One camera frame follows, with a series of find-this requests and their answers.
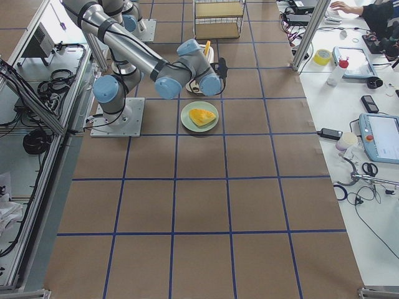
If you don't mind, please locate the wire basket with wooden shelf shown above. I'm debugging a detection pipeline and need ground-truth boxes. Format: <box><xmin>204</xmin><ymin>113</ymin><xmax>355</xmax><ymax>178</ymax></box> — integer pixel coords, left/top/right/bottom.
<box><xmin>193</xmin><ymin>0</ymin><xmax>246</xmax><ymax>39</ymax></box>

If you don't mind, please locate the aluminium frame post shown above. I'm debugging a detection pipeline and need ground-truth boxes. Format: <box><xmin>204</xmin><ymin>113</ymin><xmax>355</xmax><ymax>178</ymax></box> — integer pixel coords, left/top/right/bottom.
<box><xmin>291</xmin><ymin>0</ymin><xmax>330</xmax><ymax>71</ymax></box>

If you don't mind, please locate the triangular pastry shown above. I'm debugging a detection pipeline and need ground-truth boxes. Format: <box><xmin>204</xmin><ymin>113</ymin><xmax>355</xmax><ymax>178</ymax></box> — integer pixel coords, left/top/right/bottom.
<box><xmin>189</xmin><ymin>108</ymin><xmax>216</xmax><ymax>127</ymax></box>

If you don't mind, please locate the yellow tape roll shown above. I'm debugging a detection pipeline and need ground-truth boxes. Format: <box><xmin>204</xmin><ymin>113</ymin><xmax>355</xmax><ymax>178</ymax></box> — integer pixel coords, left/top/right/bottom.
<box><xmin>313</xmin><ymin>49</ymin><xmax>332</xmax><ymax>66</ymax></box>

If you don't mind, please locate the green plate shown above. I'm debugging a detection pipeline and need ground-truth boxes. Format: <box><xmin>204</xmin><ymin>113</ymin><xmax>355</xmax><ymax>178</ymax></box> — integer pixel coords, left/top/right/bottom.
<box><xmin>180</xmin><ymin>101</ymin><xmax>219</xmax><ymax>133</ymax></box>

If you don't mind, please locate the white toaster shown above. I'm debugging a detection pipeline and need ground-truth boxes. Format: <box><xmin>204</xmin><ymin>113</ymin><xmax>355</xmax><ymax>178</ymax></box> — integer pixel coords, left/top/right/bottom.
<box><xmin>186</xmin><ymin>44</ymin><xmax>214</xmax><ymax>97</ymax></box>

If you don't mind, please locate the clear bottle red cap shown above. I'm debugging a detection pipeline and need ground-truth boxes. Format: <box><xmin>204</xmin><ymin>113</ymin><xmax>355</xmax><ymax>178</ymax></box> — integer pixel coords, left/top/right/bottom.
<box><xmin>326</xmin><ymin>58</ymin><xmax>349</xmax><ymax>87</ymax></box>

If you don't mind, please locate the black power adapter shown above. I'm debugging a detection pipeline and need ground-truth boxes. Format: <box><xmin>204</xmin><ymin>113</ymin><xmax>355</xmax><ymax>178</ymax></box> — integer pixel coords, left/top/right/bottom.
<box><xmin>317</xmin><ymin>128</ymin><xmax>343</xmax><ymax>141</ymax></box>

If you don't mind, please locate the teach pendant tablet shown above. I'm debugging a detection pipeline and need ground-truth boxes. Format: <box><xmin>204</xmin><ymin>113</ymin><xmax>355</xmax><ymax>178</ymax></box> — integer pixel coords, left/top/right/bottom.
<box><xmin>349</xmin><ymin>113</ymin><xmax>398</xmax><ymax>164</ymax></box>
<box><xmin>332</xmin><ymin>46</ymin><xmax>377</xmax><ymax>79</ymax></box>

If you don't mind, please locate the bread slice in toaster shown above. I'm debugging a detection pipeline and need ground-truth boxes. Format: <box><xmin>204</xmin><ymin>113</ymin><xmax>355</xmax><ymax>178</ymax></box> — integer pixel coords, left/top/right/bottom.
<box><xmin>204</xmin><ymin>40</ymin><xmax>211</xmax><ymax>56</ymax></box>

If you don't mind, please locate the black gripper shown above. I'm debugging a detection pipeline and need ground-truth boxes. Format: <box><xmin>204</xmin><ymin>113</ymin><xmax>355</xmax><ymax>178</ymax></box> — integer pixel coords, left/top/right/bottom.
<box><xmin>211</xmin><ymin>57</ymin><xmax>228</xmax><ymax>80</ymax></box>

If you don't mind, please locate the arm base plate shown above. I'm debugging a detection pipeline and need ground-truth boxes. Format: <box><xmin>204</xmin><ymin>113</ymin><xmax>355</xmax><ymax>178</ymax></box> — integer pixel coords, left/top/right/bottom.
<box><xmin>136</xmin><ymin>18</ymin><xmax>156</xmax><ymax>42</ymax></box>
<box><xmin>90</xmin><ymin>97</ymin><xmax>145</xmax><ymax>138</ymax></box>

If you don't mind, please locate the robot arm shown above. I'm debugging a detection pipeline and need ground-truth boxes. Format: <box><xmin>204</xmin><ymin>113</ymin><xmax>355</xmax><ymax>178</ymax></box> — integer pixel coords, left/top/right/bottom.
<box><xmin>98</xmin><ymin>0</ymin><xmax>142</xmax><ymax>32</ymax></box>
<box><xmin>62</xmin><ymin>1</ymin><xmax>224</xmax><ymax>99</ymax></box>

